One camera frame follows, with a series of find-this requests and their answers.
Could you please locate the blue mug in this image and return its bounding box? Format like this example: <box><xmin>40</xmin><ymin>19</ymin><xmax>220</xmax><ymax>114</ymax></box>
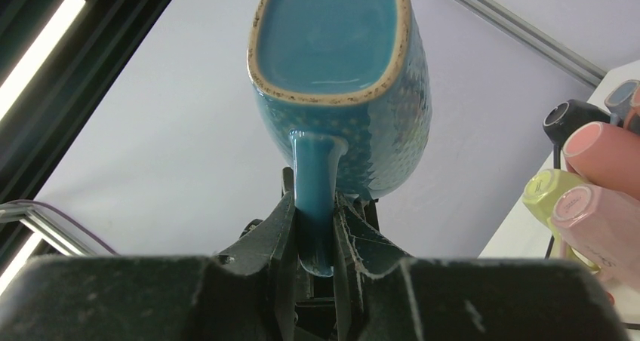
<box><xmin>247</xmin><ymin>0</ymin><xmax>432</xmax><ymax>278</ymax></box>

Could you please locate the black mug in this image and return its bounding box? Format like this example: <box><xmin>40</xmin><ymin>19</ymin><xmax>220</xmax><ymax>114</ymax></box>
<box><xmin>543</xmin><ymin>99</ymin><xmax>610</xmax><ymax>149</ymax></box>

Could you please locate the terracotta mug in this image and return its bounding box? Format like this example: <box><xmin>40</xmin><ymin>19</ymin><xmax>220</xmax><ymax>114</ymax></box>
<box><xmin>623</xmin><ymin>88</ymin><xmax>640</xmax><ymax>135</ymax></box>

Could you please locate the grey-blue mug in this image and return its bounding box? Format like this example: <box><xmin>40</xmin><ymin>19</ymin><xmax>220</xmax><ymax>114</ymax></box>
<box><xmin>605</xmin><ymin>79</ymin><xmax>639</xmax><ymax>125</ymax></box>

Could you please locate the light pink mug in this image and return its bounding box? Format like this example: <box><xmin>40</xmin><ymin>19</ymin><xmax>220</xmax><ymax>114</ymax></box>
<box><xmin>551</xmin><ymin>184</ymin><xmax>639</xmax><ymax>290</ymax></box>

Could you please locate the yellow mug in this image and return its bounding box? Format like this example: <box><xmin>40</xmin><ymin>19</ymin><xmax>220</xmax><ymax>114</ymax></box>
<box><xmin>522</xmin><ymin>169</ymin><xmax>599</xmax><ymax>273</ymax></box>

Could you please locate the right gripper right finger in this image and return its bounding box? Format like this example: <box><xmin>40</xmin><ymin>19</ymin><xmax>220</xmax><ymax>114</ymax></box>
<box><xmin>333</xmin><ymin>195</ymin><xmax>628</xmax><ymax>340</ymax></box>

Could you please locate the salmon pink mug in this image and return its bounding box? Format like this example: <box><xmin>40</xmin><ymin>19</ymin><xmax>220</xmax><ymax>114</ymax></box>
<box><xmin>562</xmin><ymin>121</ymin><xmax>639</xmax><ymax>199</ymax></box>

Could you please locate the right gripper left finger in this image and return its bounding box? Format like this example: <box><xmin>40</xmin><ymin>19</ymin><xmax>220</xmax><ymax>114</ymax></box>
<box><xmin>1</xmin><ymin>168</ymin><xmax>297</xmax><ymax>340</ymax></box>

